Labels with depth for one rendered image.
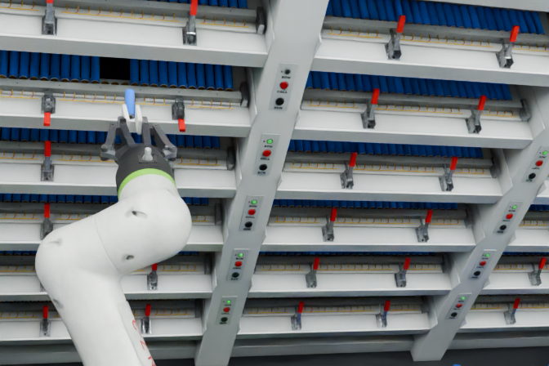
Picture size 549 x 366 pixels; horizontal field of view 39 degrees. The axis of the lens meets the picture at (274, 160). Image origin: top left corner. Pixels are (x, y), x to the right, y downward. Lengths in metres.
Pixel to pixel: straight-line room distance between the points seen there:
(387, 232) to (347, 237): 0.12
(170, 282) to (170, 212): 0.96
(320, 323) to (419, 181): 0.58
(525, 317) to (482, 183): 0.69
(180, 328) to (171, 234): 1.12
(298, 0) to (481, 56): 0.47
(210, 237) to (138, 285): 0.25
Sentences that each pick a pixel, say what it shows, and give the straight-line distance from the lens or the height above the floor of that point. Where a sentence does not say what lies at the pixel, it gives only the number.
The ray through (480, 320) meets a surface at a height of 0.18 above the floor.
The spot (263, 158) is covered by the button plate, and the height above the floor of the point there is 0.84.
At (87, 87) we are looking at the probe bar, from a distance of 1.64.
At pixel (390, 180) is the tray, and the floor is 0.75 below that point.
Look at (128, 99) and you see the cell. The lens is 1.49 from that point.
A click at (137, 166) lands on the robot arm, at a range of 1.21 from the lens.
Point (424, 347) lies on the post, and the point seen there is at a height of 0.07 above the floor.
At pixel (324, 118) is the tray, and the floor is 0.94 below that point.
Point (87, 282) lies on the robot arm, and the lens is 1.13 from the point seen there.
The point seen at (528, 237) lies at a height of 0.56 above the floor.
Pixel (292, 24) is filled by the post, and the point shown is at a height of 1.19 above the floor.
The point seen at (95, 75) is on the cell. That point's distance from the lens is 1.66.
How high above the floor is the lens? 1.94
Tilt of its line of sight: 40 degrees down
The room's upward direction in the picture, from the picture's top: 15 degrees clockwise
